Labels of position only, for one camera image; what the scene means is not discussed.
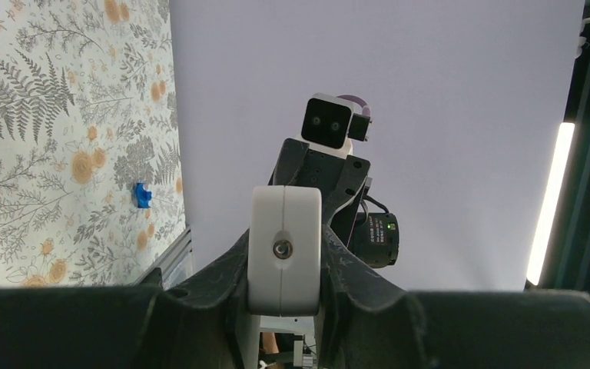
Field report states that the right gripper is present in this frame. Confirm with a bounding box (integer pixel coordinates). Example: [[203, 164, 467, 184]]
[[269, 138, 371, 227]]

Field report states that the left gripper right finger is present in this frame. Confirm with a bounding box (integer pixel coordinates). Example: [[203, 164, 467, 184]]
[[316, 227, 590, 368]]

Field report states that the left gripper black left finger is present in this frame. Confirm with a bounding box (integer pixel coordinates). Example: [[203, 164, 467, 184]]
[[0, 234, 248, 368]]

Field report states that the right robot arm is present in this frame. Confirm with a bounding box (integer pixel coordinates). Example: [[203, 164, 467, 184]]
[[268, 138, 399, 269]]

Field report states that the blue plastic piece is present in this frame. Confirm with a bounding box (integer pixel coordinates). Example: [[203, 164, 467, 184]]
[[132, 182, 152, 209]]

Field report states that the ceiling light strip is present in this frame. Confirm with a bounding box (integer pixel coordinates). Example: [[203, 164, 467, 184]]
[[526, 122, 575, 285]]

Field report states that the floral patterned mat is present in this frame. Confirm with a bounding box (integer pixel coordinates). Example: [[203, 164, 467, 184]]
[[0, 1, 187, 288]]

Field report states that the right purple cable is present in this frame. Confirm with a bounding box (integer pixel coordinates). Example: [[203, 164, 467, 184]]
[[336, 94, 373, 118]]

